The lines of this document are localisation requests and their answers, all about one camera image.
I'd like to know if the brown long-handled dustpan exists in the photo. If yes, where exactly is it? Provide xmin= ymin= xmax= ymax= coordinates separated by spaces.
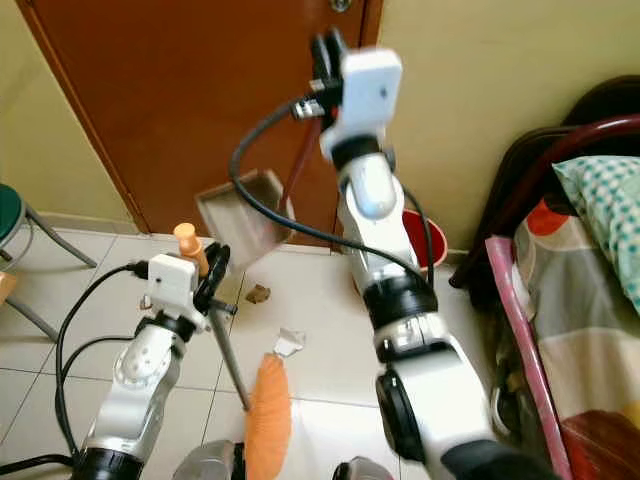
xmin=195 ymin=118 xmax=323 ymax=275

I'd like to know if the orange bristle broom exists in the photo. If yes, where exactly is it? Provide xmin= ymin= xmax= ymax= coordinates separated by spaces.
xmin=173 ymin=221 xmax=293 ymax=480

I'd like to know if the white crumpled paper scrap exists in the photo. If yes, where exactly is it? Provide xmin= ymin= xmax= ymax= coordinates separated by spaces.
xmin=272 ymin=327 xmax=307 ymax=358

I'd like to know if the brown wooden door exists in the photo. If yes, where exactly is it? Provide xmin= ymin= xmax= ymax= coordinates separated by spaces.
xmin=12 ymin=0 xmax=385 ymax=239

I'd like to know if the grey left robot leg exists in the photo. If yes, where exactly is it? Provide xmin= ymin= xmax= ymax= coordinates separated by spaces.
xmin=173 ymin=439 xmax=247 ymax=480

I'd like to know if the grey robot leg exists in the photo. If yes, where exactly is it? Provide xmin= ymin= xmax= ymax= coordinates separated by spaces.
xmin=333 ymin=456 xmax=383 ymax=480
xmin=173 ymin=439 xmax=247 ymax=480

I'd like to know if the red plastic bucket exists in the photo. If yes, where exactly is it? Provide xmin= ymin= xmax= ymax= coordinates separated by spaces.
xmin=400 ymin=208 xmax=451 ymax=297

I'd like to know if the green seat metal stool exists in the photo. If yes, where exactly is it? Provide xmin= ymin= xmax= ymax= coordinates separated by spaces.
xmin=0 ymin=184 xmax=98 ymax=343

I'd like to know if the grey right robot leg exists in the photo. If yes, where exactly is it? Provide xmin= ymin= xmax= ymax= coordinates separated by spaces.
xmin=333 ymin=456 xmax=383 ymax=480

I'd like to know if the black metal stand foot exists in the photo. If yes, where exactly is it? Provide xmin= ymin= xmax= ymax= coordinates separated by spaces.
xmin=0 ymin=453 xmax=77 ymax=479

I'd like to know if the green checkered pillow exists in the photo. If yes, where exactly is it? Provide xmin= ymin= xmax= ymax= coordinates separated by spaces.
xmin=552 ymin=154 xmax=640 ymax=316

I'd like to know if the bed with patterned sheet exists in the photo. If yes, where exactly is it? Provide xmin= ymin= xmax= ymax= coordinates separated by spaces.
xmin=484 ymin=198 xmax=640 ymax=480

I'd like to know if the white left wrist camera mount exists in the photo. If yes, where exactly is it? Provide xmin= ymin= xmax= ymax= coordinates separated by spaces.
xmin=147 ymin=253 xmax=200 ymax=313

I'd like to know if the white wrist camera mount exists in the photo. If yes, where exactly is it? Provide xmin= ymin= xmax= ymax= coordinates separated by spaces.
xmin=320 ymin=47 xmax=404 ymax=163
xmin=147 ymin=253 xmax=200 ymax=313

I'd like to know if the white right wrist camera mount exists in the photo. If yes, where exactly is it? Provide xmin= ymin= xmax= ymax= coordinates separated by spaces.
xmin=320 ymin=47 xmax=404 ymax=163

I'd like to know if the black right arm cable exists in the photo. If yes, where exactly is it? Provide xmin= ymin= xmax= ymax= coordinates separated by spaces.
xmin=227 ymin=98 xmax=439 ymax=286

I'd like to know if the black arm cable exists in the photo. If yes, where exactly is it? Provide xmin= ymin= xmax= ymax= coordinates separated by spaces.
xmin=227 ymin=98 xmax=439 ymax=286
xmin=54 ymin=260 xmax=153 ymax=463

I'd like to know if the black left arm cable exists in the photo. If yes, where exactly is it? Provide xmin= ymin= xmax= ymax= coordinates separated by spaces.
xmin=54 ymin=260 xmax=153 ymax=463

